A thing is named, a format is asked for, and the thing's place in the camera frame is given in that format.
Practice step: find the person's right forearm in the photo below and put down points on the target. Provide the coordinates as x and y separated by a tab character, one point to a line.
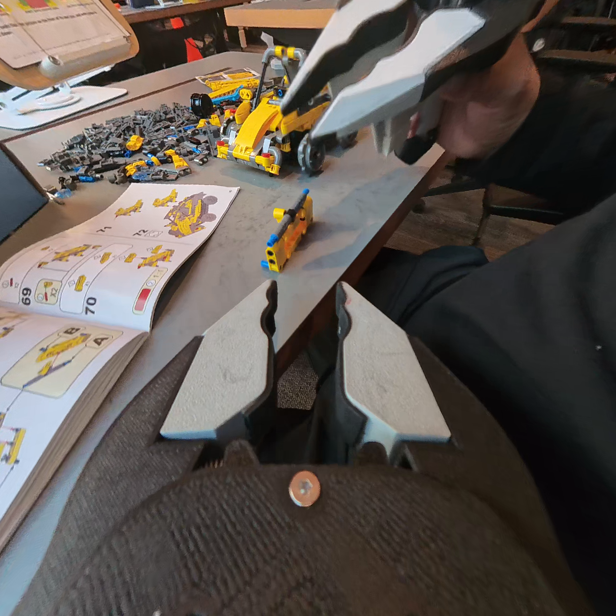
577	125

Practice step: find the wooden framed document stand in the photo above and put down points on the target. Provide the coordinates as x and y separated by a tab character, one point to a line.
62	43

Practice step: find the open instruction booklet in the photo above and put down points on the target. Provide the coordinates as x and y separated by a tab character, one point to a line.
96	269

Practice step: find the pile of grey toy parts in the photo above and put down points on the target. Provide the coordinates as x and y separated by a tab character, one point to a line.
120	134

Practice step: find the black office chair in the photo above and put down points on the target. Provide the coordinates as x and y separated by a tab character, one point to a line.
524	211

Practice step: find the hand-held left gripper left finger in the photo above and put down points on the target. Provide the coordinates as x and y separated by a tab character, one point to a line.
226	380

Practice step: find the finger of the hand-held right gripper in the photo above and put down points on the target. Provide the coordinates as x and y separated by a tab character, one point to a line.
385	91
356	29

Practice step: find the wooden table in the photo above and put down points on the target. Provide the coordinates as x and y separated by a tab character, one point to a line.
279	14

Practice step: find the blue cardboard box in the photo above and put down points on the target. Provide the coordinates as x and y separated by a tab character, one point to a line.
19	192

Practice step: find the grey desk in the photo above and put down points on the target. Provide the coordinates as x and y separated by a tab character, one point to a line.
346	202

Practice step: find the yellow toy panel block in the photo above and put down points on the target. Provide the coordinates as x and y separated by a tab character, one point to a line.
288	250

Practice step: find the person's right hand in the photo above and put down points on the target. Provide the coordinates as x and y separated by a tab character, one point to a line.
486	110

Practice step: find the black toy tyre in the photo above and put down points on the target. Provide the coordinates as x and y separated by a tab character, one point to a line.
201	106

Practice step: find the yellow toy vehicle model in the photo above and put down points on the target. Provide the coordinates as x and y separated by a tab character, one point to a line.
255	120

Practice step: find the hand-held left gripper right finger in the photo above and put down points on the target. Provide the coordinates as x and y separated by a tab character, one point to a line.
390	385

